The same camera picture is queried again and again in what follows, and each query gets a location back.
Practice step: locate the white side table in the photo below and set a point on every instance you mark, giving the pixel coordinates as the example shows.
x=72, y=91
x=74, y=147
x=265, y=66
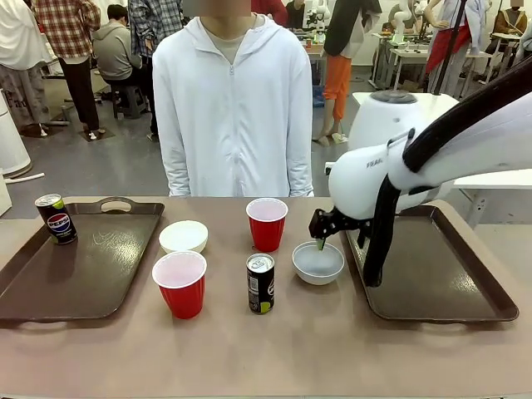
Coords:
x=494, y=187

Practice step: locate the person in red apron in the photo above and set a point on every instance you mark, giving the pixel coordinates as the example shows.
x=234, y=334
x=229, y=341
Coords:
x=449, y=50

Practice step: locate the brown plastic serving tray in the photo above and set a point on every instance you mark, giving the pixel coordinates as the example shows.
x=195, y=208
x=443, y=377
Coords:
x=436, y=270
x=83, y=270

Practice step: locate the seated person in brown jacket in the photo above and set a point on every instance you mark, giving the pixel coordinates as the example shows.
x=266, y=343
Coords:
x=510, y=18

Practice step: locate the white background workbench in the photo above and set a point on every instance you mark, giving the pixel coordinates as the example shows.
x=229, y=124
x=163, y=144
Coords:
x=405, y=52

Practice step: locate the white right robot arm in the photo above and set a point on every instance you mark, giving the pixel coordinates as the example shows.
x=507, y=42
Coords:
x=357, y=183

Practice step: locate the person in white shirt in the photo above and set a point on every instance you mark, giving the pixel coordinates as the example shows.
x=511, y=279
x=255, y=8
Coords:
x=21, y=50

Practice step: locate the person in blue plaid shirt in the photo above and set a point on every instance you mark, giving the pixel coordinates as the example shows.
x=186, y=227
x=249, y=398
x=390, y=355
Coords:
x=147, y=25

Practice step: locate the pale bluish white bowl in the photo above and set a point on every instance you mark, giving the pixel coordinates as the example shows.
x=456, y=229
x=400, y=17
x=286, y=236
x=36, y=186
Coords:
x=318, y=270

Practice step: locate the person in white hoodie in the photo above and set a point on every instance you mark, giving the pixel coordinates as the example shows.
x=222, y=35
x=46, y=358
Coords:
x=232, y=124

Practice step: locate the white tube piece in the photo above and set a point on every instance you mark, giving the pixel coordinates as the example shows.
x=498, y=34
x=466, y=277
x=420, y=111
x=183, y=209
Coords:
x=25, y=176

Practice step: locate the cream white bowl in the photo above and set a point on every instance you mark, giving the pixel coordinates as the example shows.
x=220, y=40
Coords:
x=183, y=237

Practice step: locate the seated person in grey hoodie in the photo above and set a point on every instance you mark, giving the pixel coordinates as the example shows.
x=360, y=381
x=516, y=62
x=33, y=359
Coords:
x=114, y=52

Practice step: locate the black Pepsi can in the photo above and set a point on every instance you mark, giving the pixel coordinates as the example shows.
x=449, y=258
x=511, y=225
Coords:
x=58, y=222
x=260, y=287

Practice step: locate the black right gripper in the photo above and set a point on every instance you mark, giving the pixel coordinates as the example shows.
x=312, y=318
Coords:
x=346, y=222

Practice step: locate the person in red plaid shirt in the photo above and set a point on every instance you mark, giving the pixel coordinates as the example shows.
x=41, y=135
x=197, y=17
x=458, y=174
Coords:
x=70, y=50

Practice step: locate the white rounded machine housing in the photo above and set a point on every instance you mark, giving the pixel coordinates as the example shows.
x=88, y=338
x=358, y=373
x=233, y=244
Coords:
x=382, y=120

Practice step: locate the red plastic cup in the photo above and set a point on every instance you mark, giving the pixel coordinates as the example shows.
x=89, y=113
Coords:
x=267, y=232
x=182, y=295

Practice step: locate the grey plastic stool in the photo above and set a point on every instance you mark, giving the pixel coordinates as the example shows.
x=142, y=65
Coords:
x=129, y=97

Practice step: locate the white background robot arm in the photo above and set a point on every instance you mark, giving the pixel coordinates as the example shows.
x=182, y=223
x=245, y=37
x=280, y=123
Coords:
x=401, y=18

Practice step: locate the person in orange trousers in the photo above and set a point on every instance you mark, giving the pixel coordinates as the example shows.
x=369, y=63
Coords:
x=338, y=75

